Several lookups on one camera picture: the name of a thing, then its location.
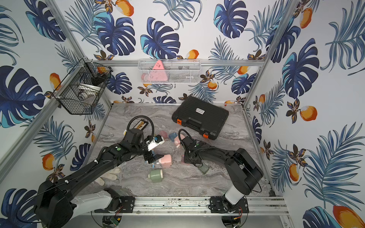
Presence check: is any white work glove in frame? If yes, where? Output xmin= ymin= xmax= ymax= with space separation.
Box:
xmin=94 ymin=167 xmax=121 ymax=186

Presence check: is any pink pencil sharpener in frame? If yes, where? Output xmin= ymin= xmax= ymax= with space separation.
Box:
xmin=157 ymin=154 xmax=172 ymax=168
xmin=159 ymin=131 xmax=168 ymax=139

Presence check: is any blue transparent tray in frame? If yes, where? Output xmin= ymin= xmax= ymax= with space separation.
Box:
xmin=168 ymin=132 xmax=178 ymax=142

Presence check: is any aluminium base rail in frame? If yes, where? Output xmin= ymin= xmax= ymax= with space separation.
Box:
xmin=96 ymin=196 xmax=289 ymax=216

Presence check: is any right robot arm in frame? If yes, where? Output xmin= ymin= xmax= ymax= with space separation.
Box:
xmin=181 ymin=137 xmax=264 ymax=205

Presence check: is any black wire basket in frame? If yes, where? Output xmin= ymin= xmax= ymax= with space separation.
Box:
xmin=51 ymin=59 xmax=113 ymax=115

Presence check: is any green transparent tray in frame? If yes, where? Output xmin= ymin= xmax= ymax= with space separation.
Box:
xmin=197 ymin=163 xmax=210 ymax=175

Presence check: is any black yellow small box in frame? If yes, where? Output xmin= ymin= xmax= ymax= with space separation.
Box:
xmin=135 ymin=119 xmax=149 ymax=130

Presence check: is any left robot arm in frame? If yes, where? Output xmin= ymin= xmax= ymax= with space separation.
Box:
xmin=34 ymin=128 xmax=164 ymax=228

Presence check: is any white wire mesh basket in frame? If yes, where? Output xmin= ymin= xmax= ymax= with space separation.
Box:
xmin=138 ymin=59 xmax=202 ymax=84

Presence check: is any pink triangular object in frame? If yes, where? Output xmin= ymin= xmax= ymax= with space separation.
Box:
xmin=148 ymin=60 xmax=168 ymax=82

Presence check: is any black plastic tool case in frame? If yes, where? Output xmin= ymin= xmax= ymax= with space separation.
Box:
xmin=172 ymin=96 xmax=229 ymax=140

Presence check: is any green pencil sharpener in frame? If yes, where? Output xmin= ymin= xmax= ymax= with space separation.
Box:
xmin=148 ymin=169 xmax=163 ymax=183

